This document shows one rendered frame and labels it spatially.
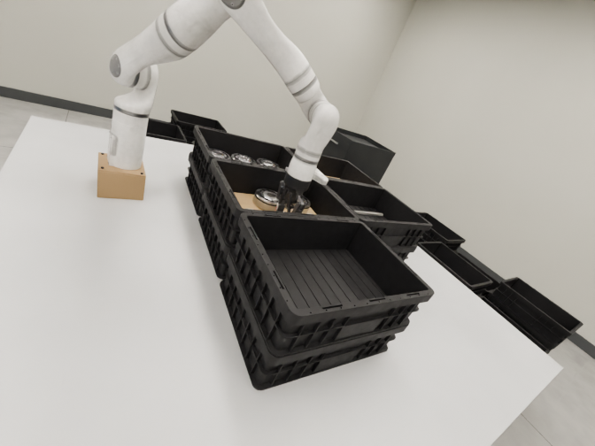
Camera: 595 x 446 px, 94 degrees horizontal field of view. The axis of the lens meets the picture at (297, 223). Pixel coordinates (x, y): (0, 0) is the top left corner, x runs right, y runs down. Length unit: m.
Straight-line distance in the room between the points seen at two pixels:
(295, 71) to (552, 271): 3.51
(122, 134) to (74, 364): 0.62
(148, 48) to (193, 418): 0.79
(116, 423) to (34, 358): 0.18
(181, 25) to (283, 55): 0.24
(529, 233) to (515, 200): 0.38
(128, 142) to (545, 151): 3.75
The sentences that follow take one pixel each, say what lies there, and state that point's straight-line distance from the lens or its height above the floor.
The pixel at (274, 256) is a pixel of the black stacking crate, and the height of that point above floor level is 0.83.
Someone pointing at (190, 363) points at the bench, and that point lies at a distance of 0.65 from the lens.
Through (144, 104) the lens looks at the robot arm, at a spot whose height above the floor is 1.00.
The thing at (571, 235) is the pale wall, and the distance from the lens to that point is 3.83.
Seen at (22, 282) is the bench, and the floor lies 0.70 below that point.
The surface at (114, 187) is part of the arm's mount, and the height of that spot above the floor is 0.74.
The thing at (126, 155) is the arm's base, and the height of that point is 0.84.
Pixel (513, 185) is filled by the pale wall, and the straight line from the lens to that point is 3.97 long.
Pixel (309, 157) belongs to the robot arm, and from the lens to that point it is 0.76.
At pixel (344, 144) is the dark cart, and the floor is 0.84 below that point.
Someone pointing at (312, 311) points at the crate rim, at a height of 0.93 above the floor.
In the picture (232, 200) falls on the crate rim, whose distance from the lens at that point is 0.69.
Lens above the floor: 1.25
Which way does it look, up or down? 27 degrees down
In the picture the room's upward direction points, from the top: 23 degrees clockwise
